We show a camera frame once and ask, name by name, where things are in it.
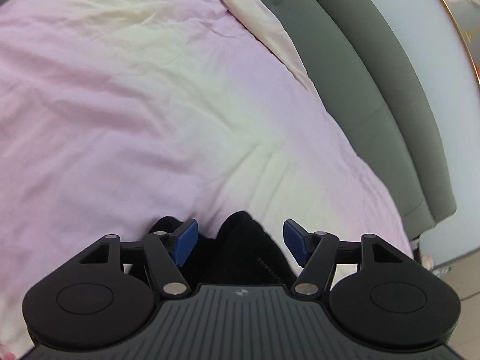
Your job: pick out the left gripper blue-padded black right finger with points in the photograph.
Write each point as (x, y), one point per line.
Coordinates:
(318, 253)

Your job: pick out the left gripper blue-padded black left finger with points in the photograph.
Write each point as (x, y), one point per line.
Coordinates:
(157, 258)

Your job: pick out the black pants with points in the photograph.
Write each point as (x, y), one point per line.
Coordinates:
(241, 253)

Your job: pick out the pink floral duvet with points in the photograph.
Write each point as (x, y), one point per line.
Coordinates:
(115, 113)

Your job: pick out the grey upholstered headboard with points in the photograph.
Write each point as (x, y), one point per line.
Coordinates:
(368, 85)

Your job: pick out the cream pillow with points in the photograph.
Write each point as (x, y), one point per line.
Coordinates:
(267, 28)

